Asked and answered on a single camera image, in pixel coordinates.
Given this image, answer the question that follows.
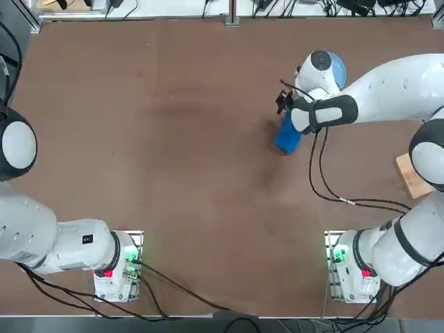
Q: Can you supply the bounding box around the blue plastic plate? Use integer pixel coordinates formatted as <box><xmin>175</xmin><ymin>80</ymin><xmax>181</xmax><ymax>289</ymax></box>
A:
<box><xmin>327</xmin><ymin>51</ymin><xmax>348</xmax><ymax>94</ymax></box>

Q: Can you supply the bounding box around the blue cloth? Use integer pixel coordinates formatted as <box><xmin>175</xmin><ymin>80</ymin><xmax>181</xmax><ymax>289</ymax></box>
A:
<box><xmin>273</xmin><ymin>114</ymin><xmax>302</xmax><ymax>156</ymax></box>

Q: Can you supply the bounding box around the black table cable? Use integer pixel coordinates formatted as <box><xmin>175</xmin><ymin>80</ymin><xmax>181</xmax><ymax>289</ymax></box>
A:
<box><xmin>138</xmin><ymin>262</ymin><xmax>259</xmax><ymax>318</ymax></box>

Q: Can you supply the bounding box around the wooden cup rack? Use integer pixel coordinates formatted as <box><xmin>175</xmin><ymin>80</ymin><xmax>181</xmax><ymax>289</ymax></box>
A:
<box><xmin>395</xmin><ymin>152</ymin><xmax>436</xmax><ymax>200</ymax></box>

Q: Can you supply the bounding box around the small green circuit board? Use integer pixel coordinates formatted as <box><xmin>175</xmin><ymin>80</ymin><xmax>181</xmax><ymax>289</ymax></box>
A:
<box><xmin>123</xmin><ymin>255</ymin><xmax>142</xmax><ymax>280</ymax></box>
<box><xmin>329</xmin><ymin>246</ymin><xmax>349</xmax><ymax>265</ymax></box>

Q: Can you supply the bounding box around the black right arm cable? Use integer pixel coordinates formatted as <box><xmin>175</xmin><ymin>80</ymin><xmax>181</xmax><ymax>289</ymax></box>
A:
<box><xmin>308</xmin><ymin>126</ymin><xmax>413</xmax><ymax>213</ymax></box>

